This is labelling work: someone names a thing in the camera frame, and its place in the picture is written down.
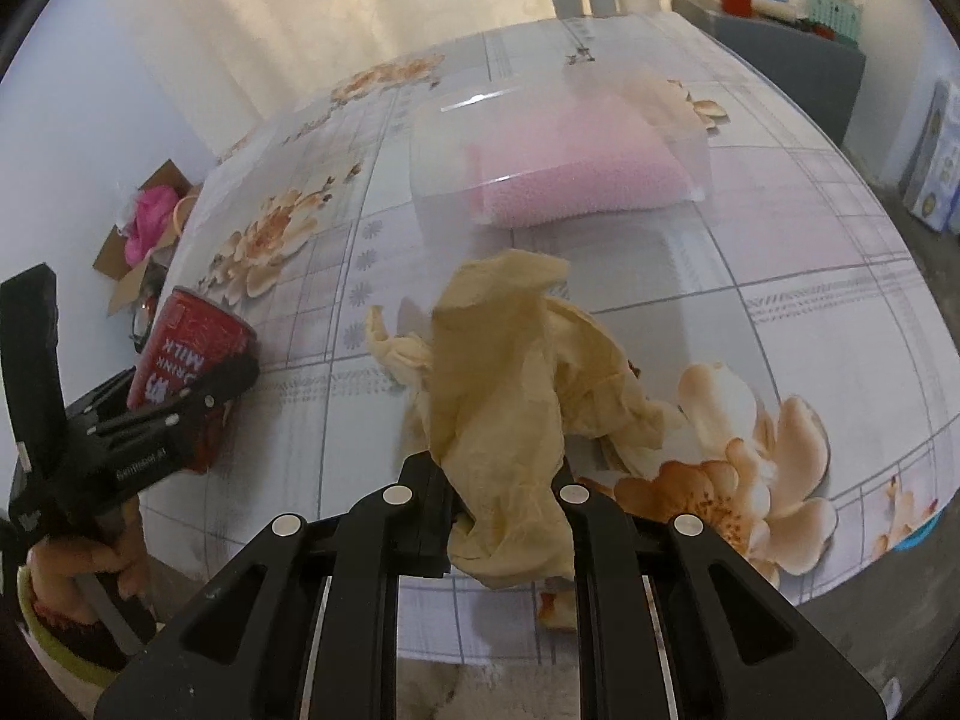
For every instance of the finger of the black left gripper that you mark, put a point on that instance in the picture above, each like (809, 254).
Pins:
(114, 433)

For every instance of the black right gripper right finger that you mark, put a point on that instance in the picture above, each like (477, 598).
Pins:
(674, 623)

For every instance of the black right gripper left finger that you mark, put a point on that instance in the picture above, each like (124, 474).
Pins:
(303, 621)

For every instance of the red milk drink cup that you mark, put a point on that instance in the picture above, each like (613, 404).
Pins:
(190, 334)

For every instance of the brown paper napkin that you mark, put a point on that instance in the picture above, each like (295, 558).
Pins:
(508, 373)

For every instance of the pink sponge cloth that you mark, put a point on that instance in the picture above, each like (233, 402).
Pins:
(595, 155)

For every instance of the clear plastic container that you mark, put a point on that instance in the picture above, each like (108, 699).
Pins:
(443, 128)

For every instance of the blue plastic trash basket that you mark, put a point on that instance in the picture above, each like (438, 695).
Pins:
(910, 530)

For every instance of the left hand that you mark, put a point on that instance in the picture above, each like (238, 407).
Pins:
(54, 565)

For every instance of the cardboard box with pink bag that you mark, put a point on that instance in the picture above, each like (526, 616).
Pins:
(138, 248)

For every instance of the floral tablecloth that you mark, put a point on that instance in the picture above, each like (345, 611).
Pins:
(790, 277)

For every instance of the cream curtain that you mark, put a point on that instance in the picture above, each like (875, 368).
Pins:
(360, 22)

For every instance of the blue white carton box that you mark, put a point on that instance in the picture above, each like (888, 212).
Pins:
(932, 189)

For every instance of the dark grey side cabinet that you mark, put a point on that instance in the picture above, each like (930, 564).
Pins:
(823, 77)

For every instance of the teal chopstick holder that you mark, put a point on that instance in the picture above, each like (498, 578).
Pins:
(841, 17)

